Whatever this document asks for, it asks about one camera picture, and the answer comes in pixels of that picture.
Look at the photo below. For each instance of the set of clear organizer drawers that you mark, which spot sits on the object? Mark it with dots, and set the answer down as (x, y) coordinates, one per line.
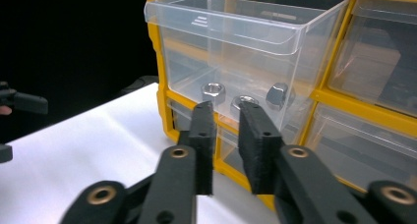
(370, 63)

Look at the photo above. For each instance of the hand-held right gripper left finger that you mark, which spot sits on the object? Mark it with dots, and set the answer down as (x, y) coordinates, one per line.
(203, 145)

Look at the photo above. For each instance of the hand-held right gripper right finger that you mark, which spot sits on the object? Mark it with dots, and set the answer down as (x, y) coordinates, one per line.
(259, 145)

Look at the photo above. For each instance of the clear plastic drawer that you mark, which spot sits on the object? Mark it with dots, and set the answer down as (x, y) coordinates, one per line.
(229, 53)

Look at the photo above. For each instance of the silver hex nut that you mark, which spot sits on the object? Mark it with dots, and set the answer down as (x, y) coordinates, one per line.
(244, 99)
(213, 92)
(278, 95)

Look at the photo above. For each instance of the black curtain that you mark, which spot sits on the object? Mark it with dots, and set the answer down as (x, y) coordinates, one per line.
(65, 37)

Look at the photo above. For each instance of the yellow black storage organizer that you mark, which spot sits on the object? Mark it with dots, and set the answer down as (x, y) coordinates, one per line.
(331, 96)

